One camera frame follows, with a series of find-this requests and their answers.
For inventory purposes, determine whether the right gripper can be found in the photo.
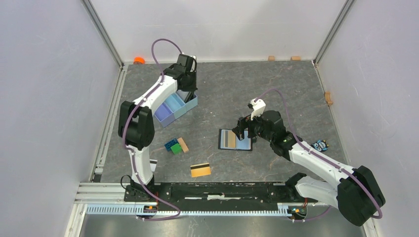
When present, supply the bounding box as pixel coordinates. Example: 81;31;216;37
232;110;274;143

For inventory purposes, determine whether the black card holder wallet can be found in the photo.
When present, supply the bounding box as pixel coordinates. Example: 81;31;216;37
218;129;253;151

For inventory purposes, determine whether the silver credit card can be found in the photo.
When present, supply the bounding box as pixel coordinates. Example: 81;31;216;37
149;159;158;172

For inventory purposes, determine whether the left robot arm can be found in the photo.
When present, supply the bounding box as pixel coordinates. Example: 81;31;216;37
118;54;197;201

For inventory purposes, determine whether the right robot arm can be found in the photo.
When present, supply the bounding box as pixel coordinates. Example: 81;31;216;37
232;110;386;226

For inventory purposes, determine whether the light blue bin with cards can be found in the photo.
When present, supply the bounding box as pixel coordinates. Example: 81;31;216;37
181;93;198;111

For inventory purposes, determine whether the light blue middle bin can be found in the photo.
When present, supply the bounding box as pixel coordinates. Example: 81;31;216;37
164;93;187;119

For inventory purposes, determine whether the purple plastic bin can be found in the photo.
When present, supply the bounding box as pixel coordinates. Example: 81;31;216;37
154;103;175;127

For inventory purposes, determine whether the orange round object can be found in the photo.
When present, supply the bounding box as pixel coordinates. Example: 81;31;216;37
133;57;145;64

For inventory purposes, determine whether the green toy brick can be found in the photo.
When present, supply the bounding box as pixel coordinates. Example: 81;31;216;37
170;143;183;155

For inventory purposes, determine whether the blue toy brick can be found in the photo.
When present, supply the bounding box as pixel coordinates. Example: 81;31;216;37
164;139;178;152

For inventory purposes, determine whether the blue owl toy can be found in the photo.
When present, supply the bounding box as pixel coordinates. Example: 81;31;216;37
311;140;329;152

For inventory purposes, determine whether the wooden block back right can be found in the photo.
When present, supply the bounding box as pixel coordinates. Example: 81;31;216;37
291;56;301;61

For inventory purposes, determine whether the wooden arch block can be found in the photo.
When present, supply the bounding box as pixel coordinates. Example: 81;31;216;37
324;91;334;106

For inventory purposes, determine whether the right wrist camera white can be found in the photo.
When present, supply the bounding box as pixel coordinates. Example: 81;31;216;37
248;98;266;120

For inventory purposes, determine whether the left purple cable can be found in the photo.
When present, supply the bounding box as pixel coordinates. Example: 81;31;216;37
122;39;184;222

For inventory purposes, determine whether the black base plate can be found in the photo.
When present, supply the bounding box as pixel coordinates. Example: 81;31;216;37
123;182;312;212

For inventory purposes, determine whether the aluminium frame rail left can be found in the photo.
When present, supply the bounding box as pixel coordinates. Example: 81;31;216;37
64;0;127;237

